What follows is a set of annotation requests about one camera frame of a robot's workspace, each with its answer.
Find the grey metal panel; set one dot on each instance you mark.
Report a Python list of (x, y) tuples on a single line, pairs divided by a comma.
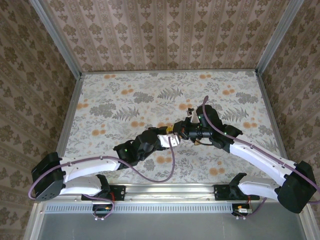
[(162, 227)]

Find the aluminium frame post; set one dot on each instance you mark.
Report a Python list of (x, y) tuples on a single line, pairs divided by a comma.
[(277, 35), (57, 40)]

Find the long aluminium mounting rail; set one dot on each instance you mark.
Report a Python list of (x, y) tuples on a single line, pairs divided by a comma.
[(170, 191)]

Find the aluminium table end rail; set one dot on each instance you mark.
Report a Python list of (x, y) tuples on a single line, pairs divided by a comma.
[(170, 72)]

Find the aluminium table side rail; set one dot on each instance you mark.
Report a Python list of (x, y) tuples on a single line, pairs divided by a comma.
[(268, 110), (71, 110)]

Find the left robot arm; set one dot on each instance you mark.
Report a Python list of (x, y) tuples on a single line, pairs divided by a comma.
[(87, 167)]

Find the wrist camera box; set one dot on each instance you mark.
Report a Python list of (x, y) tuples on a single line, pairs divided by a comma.
[(166, 141), (193, 118)]

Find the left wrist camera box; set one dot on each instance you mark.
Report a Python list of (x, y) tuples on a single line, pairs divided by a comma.
[(166, 141)]

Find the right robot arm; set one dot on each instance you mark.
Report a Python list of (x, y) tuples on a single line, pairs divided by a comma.
[(260, 156)]

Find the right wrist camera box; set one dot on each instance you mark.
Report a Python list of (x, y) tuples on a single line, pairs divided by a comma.
[(193, 118)]

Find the small electronics board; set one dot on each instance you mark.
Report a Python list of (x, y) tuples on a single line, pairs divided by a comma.
[(102, 208), (243, 211)]

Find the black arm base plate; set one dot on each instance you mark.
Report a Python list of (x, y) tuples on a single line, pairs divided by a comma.
[(120, 192), (220, 192)]

